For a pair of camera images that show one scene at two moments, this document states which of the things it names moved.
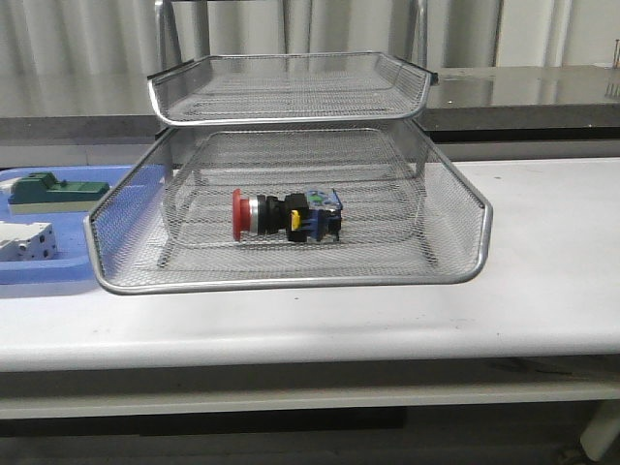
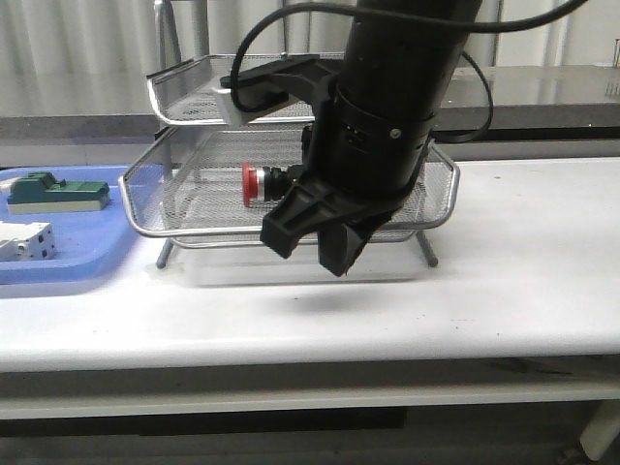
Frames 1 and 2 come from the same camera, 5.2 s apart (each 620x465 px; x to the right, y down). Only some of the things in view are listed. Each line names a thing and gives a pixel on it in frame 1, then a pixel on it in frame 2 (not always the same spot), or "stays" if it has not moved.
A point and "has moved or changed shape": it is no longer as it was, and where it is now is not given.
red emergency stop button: x=312 y=217 has moved or changed shape
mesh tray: x=216 y=208 has moved or changed shape
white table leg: x=602 y=430 stays
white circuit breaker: x=22 y=242 stays
